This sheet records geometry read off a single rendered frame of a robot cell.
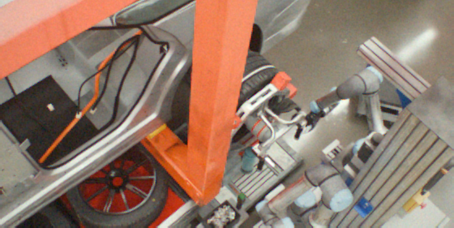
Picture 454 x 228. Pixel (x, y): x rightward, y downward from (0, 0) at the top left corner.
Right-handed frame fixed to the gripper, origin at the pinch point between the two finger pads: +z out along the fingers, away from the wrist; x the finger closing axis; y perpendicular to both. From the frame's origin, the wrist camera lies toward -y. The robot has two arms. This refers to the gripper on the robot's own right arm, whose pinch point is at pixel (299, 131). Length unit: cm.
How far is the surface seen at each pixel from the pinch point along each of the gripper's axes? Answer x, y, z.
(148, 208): -32, -33, 96
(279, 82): -23.3, 30.0, 1.6
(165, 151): -48, -13, 69
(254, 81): -31.3, 35.0, 15.8
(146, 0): -71, 99, 60
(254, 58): -45, 31, 1
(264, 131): -12.0, 7.9, 20.7
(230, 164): -29, -61, 25
